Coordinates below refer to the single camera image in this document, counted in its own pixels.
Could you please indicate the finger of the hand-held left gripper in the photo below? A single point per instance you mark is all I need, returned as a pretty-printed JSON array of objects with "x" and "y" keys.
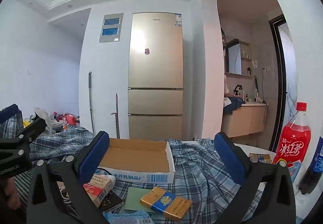
[
  {"x": 8, "y": 114},
  {"x": 32, "y": 131}
]

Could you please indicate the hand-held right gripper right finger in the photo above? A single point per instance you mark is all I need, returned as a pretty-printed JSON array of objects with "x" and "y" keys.
[{"x": 229, "y": 159}]

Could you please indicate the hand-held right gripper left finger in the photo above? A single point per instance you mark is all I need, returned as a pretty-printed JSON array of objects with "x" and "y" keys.
[{"x": 93, "y": 157}]

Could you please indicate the red and gold cigarette pack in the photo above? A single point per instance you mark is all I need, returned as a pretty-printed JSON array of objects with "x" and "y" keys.
[{"x": 97, "y": 188}]

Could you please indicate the shallow cardboard box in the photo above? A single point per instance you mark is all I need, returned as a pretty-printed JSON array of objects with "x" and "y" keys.
[{"x": 136, "y": 160}]

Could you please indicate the black booklet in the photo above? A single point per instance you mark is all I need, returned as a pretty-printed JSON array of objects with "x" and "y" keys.
[{"x": 111, "y": 202}]

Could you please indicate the green card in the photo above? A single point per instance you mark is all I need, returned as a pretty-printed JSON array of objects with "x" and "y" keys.
[{"x": 133, "y": 200}]

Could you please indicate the blue tissue pack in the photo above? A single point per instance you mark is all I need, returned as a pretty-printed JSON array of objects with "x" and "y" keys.
[{"x": 126, "y": 219}]

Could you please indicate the blue and gold cigarette pack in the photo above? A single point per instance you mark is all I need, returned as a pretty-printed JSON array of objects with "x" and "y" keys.
[{"x": 164, "y": 203}]

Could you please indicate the person's left hand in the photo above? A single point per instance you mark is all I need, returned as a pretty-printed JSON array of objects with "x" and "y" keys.
[{"x": 11, "y": 192}]

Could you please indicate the yellow packet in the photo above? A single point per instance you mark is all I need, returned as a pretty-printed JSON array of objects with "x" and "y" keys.
[{"x": 26, "y": 123}]

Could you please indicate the crumpled grey plastic bag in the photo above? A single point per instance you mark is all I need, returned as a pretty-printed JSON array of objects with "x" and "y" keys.
[{"x": 46, "y": 116}]

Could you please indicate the open gold cigarette pack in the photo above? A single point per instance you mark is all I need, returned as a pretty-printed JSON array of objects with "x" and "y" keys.
[{"x": 260, "y": 158}]

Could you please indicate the blue plaid shirt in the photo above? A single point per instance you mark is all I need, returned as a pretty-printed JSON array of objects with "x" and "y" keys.
[{"x": 201, "y": 178}]

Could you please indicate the pile of red bags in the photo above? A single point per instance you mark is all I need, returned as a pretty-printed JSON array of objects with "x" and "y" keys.
[{"x": 67, "y": 117}]

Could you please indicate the wooden vanity cabinet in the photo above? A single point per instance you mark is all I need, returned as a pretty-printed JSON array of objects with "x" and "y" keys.
[{"x": 242, "y": 120}]

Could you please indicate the pink broom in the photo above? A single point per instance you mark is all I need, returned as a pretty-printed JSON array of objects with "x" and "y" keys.
[{"x": 117, "y": 115}]

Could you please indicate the blue clothes heap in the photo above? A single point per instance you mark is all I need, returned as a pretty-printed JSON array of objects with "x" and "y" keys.
[{"x": 234, "y": 105}]

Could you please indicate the white hair dryer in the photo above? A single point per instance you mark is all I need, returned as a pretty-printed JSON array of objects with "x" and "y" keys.
[{"x": 258, "y": 99}]

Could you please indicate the red iced tea bottle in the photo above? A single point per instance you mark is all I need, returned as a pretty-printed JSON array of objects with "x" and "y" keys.
[{"x": 294, "y": 138}]

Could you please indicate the black faucet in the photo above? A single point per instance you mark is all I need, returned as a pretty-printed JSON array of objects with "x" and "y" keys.
[{"x": 237, "y": 88}]

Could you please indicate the dark cola bottle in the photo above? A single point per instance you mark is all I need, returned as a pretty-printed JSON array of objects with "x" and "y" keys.
[{"x": 313, "y": 171}]

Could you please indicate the bathroom mirror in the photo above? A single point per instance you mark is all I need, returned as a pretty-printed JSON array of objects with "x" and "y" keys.
[{"x": 233, "y": 58}]

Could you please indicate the gold refrigerator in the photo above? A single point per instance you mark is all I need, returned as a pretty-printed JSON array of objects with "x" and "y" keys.
[{"x": 155, "y": 75}]

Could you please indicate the fridge magnet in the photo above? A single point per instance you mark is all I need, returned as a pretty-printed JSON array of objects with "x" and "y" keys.
[{"x": 146, "y": 51}]

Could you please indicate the black door frame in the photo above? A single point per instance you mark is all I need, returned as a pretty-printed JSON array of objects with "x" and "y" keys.
[{"x": 277, "y": 82}]

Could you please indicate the wall shelf with bottles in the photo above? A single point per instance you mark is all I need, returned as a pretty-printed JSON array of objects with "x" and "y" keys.
[{"x": 246, "y": 58}]

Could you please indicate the grey wall electrical panel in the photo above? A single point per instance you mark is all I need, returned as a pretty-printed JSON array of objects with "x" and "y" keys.
[{"x": 111, "y": 28}]

